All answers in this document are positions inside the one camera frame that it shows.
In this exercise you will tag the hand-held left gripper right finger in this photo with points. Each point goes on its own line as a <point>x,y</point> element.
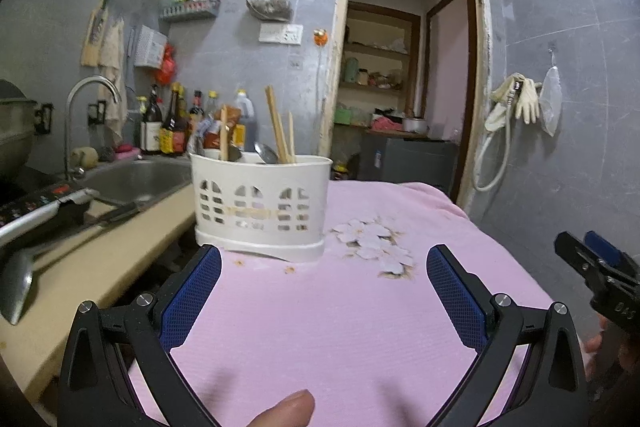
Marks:
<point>457,297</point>

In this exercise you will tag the wooden cutting board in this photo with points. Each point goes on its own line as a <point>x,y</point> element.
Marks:
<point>90,52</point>

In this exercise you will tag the steel wool scrubber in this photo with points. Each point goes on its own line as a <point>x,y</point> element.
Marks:
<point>106,154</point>

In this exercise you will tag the green jar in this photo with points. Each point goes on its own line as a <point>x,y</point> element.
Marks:
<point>351,71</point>

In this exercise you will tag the black induction cooker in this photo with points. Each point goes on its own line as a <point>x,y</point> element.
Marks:
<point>40,203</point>

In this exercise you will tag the person's left hand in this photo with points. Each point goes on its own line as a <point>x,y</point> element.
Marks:
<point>285,412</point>

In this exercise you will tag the pink flower print blanket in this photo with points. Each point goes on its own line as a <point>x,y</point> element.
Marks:
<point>325,317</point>

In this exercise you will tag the metal ladle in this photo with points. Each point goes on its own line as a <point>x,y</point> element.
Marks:
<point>17,282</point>

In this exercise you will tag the worn white door frame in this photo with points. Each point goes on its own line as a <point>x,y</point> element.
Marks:
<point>327,57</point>

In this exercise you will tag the small steel pot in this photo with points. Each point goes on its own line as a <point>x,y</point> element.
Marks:
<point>415,125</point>

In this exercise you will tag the cream rubber glove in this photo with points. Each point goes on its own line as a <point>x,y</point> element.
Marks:
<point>529,104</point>
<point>500,102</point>

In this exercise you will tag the white plastic utensil basket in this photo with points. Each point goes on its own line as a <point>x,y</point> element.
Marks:
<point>260,179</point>

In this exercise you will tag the wooden storage shelf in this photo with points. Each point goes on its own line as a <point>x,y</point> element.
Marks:
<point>375,49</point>

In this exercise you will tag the dark soy sauce bottle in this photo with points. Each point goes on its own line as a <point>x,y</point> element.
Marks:
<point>173,132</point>

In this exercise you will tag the beige dishcloth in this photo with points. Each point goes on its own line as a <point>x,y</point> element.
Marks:
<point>112,52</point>

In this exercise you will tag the person's right hand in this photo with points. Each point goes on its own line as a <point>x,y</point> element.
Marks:
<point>597,343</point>

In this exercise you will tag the steel faucet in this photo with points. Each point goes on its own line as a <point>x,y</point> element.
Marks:
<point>67,132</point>

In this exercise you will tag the beige sponge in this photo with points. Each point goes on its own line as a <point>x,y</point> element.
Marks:
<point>85,158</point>

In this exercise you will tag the dark pump bottle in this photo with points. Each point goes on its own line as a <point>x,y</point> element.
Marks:
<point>150,132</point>

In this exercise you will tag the green container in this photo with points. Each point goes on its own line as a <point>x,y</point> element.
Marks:
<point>350,116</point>

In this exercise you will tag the pink cloth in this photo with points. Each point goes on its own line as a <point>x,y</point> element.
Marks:
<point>387,124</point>

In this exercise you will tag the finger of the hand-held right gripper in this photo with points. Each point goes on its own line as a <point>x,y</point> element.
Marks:
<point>575,252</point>
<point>607,249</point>

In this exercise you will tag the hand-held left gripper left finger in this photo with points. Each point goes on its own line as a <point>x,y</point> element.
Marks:
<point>192,292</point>

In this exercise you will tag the pink soap dish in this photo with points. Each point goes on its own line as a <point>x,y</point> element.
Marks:
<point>127,151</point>

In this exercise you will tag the clear bottle with yellow cap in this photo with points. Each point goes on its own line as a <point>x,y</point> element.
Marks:
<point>213,99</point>

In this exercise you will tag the hanging kitchen knife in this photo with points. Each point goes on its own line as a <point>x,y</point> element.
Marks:
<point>102,7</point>

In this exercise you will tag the black wall socket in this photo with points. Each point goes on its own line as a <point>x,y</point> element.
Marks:
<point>97,113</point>
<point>44,119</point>

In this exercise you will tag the dark bottle with red label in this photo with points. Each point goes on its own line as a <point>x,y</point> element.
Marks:
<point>196,112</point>

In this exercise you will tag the white wall socket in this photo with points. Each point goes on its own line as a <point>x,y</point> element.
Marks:
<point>291,34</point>

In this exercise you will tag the grey wall shelf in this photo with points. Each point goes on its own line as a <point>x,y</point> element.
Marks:
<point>190,11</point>

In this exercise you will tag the steel steamer pot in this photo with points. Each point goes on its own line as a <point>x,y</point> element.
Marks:
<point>15,132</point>

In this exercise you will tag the orange seasoning bag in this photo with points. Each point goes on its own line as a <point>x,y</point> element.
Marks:
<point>212,132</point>

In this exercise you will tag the white wall box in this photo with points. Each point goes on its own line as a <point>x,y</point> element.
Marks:
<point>150,46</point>

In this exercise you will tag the red plastic bag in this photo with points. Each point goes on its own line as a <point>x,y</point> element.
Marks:
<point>167,67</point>

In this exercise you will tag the steel sink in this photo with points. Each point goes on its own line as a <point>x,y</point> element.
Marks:
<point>135,179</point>

